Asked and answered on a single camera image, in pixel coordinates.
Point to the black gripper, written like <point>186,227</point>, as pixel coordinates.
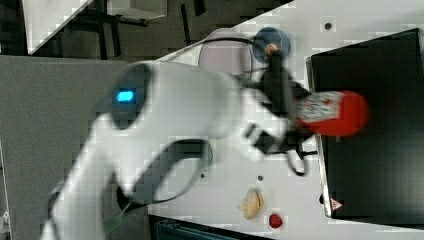
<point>284,94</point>

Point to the red ketchup bottle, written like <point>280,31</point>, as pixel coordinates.
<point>333,113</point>

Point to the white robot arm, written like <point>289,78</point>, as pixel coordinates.
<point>158,114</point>

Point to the black steel toaster oven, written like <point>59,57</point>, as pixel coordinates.
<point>375,176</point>

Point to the orange slice toy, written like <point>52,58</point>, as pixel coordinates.
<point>272,48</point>

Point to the blue bowl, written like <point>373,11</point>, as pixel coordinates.
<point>267,36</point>

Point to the peeled toy banana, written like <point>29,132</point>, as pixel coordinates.
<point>251,204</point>

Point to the small red toy fruit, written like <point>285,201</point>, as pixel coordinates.
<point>275,221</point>

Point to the blue metal frame rail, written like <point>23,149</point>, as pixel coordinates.
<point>170,229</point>

